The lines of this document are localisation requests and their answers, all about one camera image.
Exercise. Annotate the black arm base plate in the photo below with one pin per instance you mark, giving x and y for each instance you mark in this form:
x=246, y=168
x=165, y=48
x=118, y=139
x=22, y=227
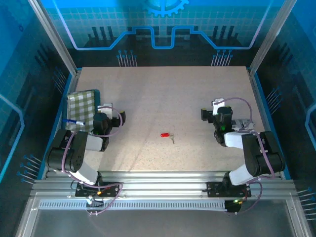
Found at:
x=214, y=188
x=112, y=188

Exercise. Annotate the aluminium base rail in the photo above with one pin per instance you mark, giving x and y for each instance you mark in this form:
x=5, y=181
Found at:
x=160, y=180

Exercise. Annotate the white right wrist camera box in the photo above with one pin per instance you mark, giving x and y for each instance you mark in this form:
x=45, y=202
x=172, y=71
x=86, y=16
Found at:
x=218, y=103

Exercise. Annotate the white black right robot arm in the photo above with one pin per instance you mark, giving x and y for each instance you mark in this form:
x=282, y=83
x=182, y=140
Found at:
x=256, y=153

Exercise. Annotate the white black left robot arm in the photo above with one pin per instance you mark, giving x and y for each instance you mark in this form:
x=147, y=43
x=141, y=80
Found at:
x=76, y=148

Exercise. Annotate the blue white pen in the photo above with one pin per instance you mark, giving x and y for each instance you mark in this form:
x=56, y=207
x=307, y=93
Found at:
x=74, y=122

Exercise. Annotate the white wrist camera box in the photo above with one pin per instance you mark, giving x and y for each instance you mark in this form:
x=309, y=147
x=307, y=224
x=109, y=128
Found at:
x=105, y=108
x=218, y=103

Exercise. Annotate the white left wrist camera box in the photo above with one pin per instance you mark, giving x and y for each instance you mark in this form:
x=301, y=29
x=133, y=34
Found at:
x=105, y=108

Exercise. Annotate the small controller board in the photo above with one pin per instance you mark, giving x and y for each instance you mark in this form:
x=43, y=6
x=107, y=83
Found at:
x=233, y=206
x=93, y=201

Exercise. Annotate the white printed packet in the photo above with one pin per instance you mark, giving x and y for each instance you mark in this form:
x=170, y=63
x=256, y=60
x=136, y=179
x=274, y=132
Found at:
x=243, y=123

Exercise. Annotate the small silver key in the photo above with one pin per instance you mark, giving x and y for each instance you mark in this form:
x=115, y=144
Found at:
x=172, y=138

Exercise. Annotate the aluminium frame post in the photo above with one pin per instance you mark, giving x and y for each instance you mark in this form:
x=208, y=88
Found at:
x=53, y=37
x=271, y=34

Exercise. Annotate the aluminium table side rail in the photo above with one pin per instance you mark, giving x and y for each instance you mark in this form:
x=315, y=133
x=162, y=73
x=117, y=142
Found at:
x=74, y=79
x=254, y=84

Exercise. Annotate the teal tray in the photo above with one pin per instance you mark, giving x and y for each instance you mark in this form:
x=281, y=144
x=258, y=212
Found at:
x=97, y=97

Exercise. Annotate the grey metal panel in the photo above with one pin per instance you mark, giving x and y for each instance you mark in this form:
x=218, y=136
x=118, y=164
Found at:
x=160, y=224

